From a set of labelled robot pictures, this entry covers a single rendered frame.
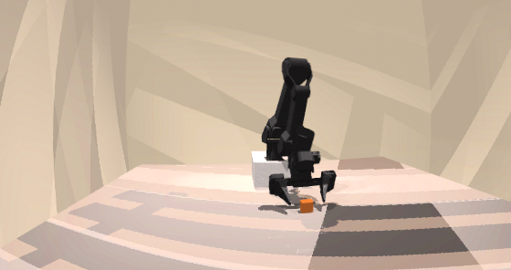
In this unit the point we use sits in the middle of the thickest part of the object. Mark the orange block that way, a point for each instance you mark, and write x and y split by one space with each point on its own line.
306 206

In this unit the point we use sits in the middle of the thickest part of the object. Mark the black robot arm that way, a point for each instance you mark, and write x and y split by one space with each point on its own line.
285 131

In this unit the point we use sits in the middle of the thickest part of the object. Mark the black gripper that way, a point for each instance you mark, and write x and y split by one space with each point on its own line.
300 178

